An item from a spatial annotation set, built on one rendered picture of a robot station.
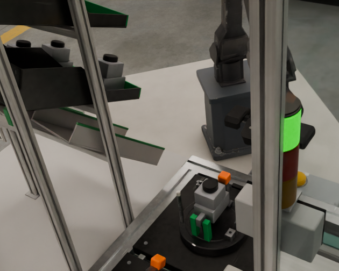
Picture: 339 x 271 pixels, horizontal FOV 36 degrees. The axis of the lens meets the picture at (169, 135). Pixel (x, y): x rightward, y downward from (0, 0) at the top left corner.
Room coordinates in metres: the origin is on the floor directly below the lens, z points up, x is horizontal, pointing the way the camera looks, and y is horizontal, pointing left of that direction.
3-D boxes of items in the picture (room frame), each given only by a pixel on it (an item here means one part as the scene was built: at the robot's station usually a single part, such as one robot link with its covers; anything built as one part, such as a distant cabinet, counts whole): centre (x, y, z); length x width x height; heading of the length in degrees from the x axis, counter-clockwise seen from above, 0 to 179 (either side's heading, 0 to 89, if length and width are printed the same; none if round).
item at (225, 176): (0.73, -0.09, 1.04); 0.04 x 0.02 x 0.08; 141
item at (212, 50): (1.10, -0.18, 1.15); 0.09 x 0.07 x 0.06; 99
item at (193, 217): (0.67, -0.02, 1.01); 0.01 x 0.01 x 0.05; 51
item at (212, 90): (1.10, -0.17, 0.96); 0.15 x 0.15 x 0.20; 6
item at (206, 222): (0.66, -0.05, 1.01); 0.01 x 0.01 x 0.05; 51
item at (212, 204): (0.69, -0.06, 1.06); 0.08 x 0.04 x 0.07; 141
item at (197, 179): (0.70, -0.06, 0.96); 0.24 x 0.24 x 0.02; 51
